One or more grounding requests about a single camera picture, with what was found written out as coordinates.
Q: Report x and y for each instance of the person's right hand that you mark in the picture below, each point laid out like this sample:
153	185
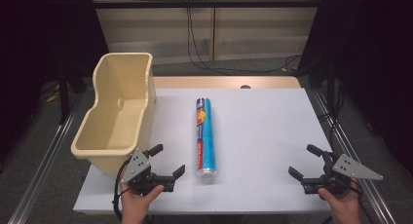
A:
344	207

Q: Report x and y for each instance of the person's left hand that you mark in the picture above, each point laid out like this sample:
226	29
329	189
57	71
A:
134	207

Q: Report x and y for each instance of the dark curtain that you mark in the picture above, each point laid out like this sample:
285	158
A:
376	61
39	48

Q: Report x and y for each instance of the cream plastic bin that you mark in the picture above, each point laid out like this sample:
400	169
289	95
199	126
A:
113	126

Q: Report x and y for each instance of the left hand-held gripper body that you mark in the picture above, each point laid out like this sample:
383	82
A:
138	165

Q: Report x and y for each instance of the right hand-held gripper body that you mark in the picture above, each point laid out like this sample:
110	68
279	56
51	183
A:
349	168

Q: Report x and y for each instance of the metal floor rail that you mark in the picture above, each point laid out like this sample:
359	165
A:
42	172
357	159

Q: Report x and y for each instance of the blue plastic wrap roll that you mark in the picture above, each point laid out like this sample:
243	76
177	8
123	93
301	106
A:
205	139

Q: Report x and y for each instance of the black metal stand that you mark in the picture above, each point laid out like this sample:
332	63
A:
64	97

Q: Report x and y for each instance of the black horizontal bar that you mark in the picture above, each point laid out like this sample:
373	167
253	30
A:
207	3

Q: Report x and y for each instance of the white table mat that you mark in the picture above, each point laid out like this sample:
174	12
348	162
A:
259	136

